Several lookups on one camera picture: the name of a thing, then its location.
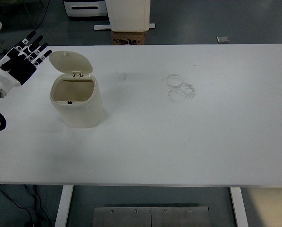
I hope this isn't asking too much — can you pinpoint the brown cardboard box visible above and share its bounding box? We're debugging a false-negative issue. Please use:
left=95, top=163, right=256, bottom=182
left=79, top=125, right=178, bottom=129
left=111, top=31, right=146, bottom=45

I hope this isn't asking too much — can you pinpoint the grey metal plate with screws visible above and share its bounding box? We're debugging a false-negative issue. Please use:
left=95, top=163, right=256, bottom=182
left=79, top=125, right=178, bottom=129
left=93, top=206, right=212, bottom=227

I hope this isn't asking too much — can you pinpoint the white floor base bar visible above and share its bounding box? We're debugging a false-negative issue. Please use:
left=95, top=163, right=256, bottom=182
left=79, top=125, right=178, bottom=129
left=94, top=23, right=157, bottom=31

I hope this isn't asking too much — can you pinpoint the black floor cable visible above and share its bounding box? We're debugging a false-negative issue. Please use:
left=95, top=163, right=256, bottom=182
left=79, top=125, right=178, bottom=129
left=0, top=184, right=54, bottom=227

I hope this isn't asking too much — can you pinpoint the black hanging cable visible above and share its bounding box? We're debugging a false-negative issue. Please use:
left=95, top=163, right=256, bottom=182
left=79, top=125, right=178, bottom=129
left=33, top=0, right=49, bottom=29

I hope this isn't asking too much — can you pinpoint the white table leg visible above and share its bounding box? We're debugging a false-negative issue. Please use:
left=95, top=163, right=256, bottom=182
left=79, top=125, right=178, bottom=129
left=54, top=185, right=74, bottom=227
left=229, top=187, right=249, bottom=227

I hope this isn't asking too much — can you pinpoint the tall white plastic cabinet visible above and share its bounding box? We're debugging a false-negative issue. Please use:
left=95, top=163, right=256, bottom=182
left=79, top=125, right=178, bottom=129
left=105, top=0, right=151, bottom=33

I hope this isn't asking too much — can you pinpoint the white appliance with dark slot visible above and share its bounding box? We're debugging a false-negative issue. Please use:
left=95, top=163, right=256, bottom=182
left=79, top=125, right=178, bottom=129
left=63, top=0, right=108, bottom=17

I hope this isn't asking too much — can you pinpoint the cream plastic trash bin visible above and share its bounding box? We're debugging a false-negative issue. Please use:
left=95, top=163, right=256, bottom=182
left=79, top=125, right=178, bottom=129
left=48, top=51, right=105, bottom=129

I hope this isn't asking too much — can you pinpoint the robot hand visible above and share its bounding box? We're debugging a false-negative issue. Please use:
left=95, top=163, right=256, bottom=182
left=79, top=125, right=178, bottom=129
left=0, top=31, right=53, bottom=95

